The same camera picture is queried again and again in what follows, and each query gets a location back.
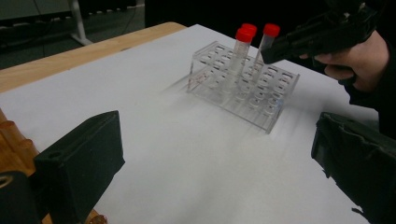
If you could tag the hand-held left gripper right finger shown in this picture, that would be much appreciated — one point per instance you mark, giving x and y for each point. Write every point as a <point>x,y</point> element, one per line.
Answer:
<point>364,168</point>

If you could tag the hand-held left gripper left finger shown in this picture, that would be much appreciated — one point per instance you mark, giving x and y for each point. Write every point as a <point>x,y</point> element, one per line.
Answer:
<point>81,168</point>

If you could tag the wooden test tube rack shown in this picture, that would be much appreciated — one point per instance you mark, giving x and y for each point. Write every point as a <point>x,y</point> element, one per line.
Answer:
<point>12,155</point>

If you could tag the clear plastic test tube rack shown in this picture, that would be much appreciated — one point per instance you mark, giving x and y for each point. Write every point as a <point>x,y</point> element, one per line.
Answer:
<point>264,115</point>

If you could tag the white paper sheet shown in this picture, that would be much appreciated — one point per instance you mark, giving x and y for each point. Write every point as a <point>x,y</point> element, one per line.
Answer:
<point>186,174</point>

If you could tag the white metal stand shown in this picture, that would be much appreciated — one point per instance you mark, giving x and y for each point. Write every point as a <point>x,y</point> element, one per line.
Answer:
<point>76,18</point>

